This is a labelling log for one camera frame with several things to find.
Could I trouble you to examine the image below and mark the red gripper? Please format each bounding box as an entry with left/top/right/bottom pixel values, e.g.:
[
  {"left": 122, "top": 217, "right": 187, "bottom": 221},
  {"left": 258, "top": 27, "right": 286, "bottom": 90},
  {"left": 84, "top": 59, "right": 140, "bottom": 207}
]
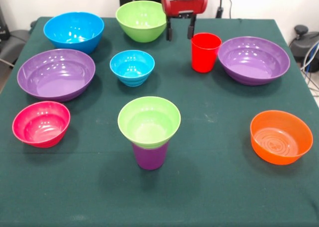
[{"left": 160, "top": 0, "right": 209, "bottom": 41}]

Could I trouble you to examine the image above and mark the black grey machine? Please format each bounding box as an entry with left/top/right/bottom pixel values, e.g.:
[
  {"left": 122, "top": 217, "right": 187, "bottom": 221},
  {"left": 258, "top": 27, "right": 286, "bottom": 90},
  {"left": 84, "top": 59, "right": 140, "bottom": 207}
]
[{"left": 289, "top": 24, "right": 319, "bottom": 63}]

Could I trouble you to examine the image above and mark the pink bowl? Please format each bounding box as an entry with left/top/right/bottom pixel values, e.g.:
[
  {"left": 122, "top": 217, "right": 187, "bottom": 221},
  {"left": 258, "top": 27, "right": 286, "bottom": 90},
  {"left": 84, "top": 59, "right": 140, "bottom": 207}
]
[{"left": 11, "top": 101, "right": 71, "bottom": 148}]

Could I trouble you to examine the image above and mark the grey cable bundle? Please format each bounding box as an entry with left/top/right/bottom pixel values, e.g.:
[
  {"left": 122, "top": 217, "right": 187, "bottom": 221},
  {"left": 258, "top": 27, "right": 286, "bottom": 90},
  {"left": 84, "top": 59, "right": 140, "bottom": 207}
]
[{"left": 300, "top": 41, "right": 319, "bottom": 98}]

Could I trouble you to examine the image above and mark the large green bowl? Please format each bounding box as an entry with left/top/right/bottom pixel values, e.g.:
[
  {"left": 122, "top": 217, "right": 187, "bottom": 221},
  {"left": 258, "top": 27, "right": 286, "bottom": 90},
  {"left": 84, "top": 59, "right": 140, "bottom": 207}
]
[{"left": 115, "top": 0, "right": 168, "bottom": 43}]

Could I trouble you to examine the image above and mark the small blue bowl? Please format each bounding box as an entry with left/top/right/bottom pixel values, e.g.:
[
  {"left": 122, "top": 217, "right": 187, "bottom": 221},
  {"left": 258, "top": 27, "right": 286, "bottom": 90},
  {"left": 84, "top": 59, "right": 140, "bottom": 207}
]
[{"left": 109, "top": 49, "right": 156, "bottom": 87}]

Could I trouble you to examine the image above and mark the red cup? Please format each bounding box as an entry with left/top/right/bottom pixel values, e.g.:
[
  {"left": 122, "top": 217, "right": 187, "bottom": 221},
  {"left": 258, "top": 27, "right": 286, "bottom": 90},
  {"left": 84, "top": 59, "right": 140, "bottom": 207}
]
[{"left": 191, "top": 32, "right": 223, "bottom": 74}]

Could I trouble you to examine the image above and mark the small green bowl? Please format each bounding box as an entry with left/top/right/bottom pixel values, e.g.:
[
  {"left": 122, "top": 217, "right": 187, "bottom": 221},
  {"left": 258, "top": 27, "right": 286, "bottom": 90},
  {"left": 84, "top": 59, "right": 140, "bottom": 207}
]
[{"left": 117, "top": 96, "right": 182, "bottom": 149}]

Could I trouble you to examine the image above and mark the dark green tablecloth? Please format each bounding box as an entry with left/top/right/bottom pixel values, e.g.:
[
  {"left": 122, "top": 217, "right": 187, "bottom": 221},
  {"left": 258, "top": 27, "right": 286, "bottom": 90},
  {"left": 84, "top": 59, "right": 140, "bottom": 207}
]
[{"left": 0, "top": 16, "right": 319, "bottom": 227}]

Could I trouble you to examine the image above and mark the wide purple bowl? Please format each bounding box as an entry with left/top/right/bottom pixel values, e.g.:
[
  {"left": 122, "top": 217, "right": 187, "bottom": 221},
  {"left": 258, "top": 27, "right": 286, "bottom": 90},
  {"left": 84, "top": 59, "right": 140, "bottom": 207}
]
[
  {"left": 16, "top": 48, "right": 96, "bottom": 103},
  {"left": 217, "top": 36, "right": 291, "bottom": 86}
]

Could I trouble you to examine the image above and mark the purple cup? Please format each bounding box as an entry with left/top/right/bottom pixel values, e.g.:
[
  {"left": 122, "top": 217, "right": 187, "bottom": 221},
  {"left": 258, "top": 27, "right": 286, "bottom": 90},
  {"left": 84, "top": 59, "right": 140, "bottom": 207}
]
[{"left": 131, "top": 141, "right": 170, "bottom": 171}]

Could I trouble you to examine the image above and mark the large blue bowl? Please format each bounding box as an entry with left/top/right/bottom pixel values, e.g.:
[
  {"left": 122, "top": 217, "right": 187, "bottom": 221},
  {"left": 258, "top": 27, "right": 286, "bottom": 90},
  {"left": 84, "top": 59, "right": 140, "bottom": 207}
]
[{"left": 43, "top": 11, "right": 105, "bottom": 55}]

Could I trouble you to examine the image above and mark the black office chair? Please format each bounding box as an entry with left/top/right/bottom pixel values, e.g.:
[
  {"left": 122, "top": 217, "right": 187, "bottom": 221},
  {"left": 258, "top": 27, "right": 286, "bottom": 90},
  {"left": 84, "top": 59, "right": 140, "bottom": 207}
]
[{"left": 0, "top": 29, "right": 32, "bottom": 63}]

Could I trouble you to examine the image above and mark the orange bowl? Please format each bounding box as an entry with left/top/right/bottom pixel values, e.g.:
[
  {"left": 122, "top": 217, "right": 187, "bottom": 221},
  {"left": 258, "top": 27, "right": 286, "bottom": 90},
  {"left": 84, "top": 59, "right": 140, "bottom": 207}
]
[{"left": 250, "top": 110, "right": 314, "bottom": 166}]

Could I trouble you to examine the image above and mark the white cable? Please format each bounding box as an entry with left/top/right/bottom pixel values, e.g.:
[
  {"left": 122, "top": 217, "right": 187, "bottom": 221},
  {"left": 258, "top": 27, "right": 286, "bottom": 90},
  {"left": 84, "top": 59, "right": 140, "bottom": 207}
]
[{"left": 0, "top": 58, "right": 15, "bottom": 68}]

